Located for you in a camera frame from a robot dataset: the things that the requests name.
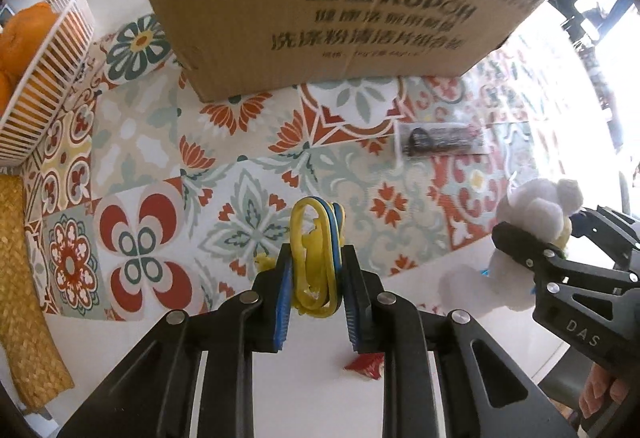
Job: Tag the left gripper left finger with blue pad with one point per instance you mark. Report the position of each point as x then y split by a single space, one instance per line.
193 375

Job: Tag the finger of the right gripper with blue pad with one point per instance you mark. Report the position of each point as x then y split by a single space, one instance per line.
615 233
518 255

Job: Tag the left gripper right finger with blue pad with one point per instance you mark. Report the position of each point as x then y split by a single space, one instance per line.
444 376

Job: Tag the white plush toy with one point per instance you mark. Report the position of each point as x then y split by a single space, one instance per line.
531 218

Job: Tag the red snack packet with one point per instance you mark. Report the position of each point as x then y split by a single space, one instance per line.
370 366

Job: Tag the dark fruit leather packet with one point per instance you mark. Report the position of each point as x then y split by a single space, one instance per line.
421 140

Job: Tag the person right hand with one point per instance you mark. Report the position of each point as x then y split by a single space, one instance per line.
599 385

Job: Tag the yellow woven tissue box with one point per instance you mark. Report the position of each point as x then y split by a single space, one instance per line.
37 369

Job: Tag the patterned tile table runner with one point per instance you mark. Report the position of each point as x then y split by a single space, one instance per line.
142 198

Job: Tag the white plastic fruit basket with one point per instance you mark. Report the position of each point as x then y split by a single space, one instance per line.
40 91

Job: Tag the orange fruit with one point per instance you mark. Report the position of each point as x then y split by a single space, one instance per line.
7 88
23 35

